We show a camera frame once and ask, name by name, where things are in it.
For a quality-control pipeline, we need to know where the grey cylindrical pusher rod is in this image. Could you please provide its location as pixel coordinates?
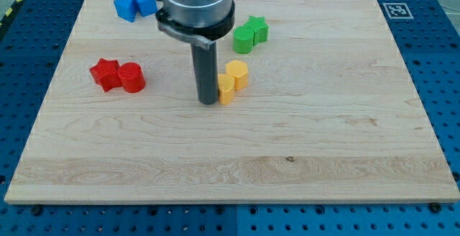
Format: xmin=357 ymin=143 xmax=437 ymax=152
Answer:
xmin=191 ymin=42 xmax=219 ymax=104

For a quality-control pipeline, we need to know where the yellow hexagon block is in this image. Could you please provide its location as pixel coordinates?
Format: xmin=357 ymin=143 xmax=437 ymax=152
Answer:
xmin=225 ymin=60 xmax=249 ymax=91

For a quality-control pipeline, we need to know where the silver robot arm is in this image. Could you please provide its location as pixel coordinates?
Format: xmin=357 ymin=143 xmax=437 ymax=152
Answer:
xmin=155 ymin=0 xmax=235 ymax=104

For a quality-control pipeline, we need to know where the wooden board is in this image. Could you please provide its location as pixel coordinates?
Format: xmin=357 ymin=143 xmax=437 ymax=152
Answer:
xmin=5 ymin=0 xmax=459 ymax=205

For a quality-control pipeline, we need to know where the black bolt left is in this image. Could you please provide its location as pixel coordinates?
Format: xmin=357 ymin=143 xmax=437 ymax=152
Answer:
xmin=30 ymin=205 xmax=43 ymax=217

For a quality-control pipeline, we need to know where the blue cube block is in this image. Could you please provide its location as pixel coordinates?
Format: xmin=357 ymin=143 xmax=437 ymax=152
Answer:
xmin=134 ymin=0 xmax=157 ymax=17

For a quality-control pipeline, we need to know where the green cylinder block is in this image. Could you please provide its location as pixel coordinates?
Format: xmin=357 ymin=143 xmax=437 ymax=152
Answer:
xmin=233 ymin=26 xmax=254 ymax=54

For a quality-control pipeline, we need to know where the black bolt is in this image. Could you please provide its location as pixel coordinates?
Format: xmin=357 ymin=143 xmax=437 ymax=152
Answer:
xmin=30 ymin=205 xmax=43 ymax=217
xmin=429 ymin=202 xmax=442 ymax=214

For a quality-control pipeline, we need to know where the black bolt right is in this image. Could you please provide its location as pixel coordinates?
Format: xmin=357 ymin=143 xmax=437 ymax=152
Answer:
xmin=429 ymin=202 xmax=442 ymax=214

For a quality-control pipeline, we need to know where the white fiducial marker tag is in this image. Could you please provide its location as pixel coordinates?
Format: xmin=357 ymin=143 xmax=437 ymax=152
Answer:
xmin=383 ymin=2 xmax=413 ymax=19

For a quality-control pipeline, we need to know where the red cylinder block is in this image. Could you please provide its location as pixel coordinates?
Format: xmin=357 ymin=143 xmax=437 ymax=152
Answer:
xmin=118 ymin=62 xmax=146 ymax=93

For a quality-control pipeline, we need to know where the green star block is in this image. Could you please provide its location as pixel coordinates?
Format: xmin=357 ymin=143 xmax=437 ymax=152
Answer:
xmin=244 ymin=16 xmax=269 ymax=46

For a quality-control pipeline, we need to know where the red star block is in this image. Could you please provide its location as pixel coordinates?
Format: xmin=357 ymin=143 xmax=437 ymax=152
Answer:
xmin=89 ymin=58 xmax=121 ymax=92

